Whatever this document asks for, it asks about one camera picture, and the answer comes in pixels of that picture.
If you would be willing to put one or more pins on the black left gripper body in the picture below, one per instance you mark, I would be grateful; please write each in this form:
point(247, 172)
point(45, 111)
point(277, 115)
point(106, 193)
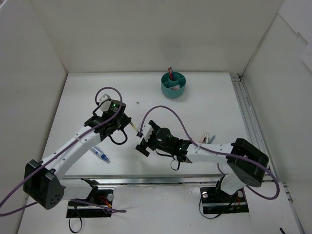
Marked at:
point(126, 119)

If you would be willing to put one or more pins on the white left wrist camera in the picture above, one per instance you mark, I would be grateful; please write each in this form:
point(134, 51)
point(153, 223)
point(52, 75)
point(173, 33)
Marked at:
point(105, 101)

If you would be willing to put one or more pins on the white blue correction tape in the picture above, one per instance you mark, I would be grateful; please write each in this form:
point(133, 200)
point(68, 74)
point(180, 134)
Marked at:
point(100, 154)

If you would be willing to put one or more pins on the yellow transparent pen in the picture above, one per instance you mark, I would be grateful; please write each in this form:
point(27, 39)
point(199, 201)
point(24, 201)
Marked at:
point(134, 127)

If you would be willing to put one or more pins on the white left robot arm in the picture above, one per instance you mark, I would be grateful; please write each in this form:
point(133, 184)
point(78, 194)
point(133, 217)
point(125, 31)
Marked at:
point(45, 182)

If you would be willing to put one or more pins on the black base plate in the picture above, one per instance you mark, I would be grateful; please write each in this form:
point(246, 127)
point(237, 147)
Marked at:
point(214, 204)
point(100, 197)

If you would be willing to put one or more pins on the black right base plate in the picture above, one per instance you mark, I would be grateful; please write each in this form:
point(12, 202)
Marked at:
point(214, 204)

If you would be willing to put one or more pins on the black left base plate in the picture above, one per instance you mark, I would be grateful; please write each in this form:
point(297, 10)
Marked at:
point(100, 197)

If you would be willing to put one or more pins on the red gel pen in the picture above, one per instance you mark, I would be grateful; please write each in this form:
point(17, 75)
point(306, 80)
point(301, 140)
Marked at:
point(169, 73)

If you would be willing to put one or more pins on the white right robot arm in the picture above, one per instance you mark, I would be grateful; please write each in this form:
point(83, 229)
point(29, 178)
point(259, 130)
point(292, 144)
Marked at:
point(247, 163)

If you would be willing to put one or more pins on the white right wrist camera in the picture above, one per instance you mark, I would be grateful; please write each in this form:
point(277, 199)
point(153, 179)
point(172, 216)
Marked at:
point(144, 131)

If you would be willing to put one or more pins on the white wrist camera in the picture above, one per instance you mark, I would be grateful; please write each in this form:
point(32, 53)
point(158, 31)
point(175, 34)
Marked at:
point(105, 101)
point(144, 131)

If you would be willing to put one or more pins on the aluminium front rail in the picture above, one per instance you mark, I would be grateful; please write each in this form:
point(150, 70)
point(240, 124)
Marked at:
point(150, 180)

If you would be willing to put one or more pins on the teal round compartment organizer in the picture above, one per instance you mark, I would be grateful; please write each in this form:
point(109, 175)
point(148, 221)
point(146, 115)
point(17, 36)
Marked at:
point(166, 84)

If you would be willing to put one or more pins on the light blue pen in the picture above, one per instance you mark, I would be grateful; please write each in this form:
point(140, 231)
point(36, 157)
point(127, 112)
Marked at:
point(212, 139)

